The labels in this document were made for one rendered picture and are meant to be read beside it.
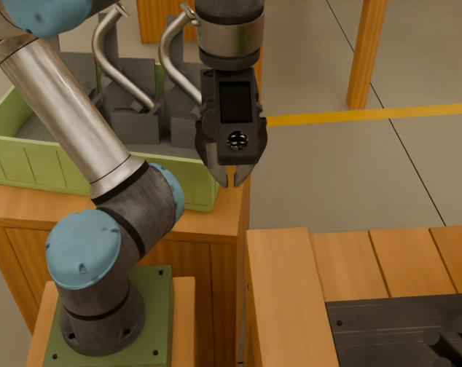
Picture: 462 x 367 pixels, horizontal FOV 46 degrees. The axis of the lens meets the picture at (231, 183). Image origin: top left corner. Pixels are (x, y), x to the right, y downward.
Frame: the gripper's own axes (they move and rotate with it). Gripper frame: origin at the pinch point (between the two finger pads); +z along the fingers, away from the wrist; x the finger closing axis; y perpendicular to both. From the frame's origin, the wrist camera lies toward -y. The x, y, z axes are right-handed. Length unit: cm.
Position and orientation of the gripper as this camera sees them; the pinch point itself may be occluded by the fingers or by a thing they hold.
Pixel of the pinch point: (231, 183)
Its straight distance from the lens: 74.2
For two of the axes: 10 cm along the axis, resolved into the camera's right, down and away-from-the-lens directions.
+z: 0.0, 7.2, 6.9
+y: -0.7, -6.9, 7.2
